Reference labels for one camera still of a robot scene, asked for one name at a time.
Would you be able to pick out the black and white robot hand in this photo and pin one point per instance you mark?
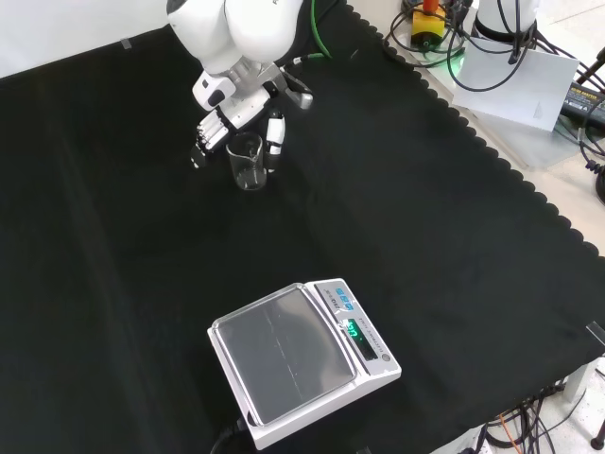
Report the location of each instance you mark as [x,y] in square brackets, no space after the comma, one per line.
[243,106]

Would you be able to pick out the clear glass beaker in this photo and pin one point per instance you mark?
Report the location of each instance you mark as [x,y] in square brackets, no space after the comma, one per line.
[248,177]

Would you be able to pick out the clear cloth clip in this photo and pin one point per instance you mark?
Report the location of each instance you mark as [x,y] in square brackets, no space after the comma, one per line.
[126,43]
[596,333]

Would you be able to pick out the black bench cloth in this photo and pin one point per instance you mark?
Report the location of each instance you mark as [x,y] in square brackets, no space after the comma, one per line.
[142,236]

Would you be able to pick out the yellow stop button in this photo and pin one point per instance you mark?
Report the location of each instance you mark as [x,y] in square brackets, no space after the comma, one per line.
[427,26]

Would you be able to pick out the white electronic balance steel pan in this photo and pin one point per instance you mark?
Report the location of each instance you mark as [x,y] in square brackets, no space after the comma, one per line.
[283,345]

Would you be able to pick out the black power adapter yellow label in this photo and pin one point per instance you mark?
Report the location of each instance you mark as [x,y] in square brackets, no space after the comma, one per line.
[583,101]

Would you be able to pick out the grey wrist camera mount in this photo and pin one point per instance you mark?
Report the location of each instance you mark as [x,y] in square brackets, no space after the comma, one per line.
[300,97]

